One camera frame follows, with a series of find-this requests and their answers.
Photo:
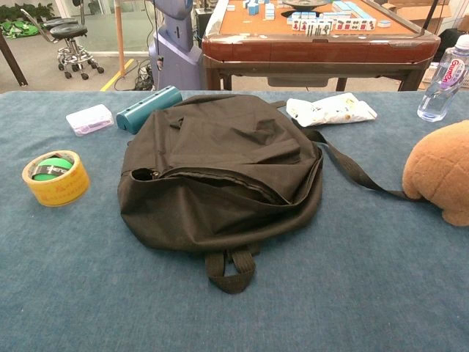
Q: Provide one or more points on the black tripod stand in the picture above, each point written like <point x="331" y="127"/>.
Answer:
<point x="432" y="16"/>

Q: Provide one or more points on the brown plush toy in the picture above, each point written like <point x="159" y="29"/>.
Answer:
<point x="439" y="165"/>

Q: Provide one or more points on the dark table leg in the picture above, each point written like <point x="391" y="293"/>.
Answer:
<point x="12" y="62"/>

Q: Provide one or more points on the white snack packet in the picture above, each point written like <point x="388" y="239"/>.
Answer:
<point x="329" y="110"/>

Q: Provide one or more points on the wooden pole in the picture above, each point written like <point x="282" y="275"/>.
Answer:
<point x="119" y="36"/>

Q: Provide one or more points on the black round stool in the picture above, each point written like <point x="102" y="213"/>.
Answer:
<point x="58" y="22"/>
<point x="69" y="32"/>

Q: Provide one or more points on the black fabric backpack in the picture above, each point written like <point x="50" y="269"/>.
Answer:
<point x="220" y="165"/>

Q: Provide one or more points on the green ball with black band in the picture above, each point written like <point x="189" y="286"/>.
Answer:
<point x="55" y="164"/>

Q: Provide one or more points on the small clear plastic case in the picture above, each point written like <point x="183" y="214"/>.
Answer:
<point x="89" y="119"/>

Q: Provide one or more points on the clear plastic water bottle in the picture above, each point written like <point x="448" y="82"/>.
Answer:
<point x="439" y="95"/>

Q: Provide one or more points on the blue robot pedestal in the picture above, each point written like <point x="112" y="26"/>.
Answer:
<point x="176" y="62"/>

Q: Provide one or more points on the yellow packing tape roll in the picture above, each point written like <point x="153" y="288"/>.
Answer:
<point x="62" y="191"/>

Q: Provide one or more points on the brown mahjong table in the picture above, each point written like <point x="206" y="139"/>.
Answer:
<point x="311" y="51"/>

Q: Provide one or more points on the light blue mahjong tile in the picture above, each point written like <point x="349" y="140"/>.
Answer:
<point x="384" y="23"/>

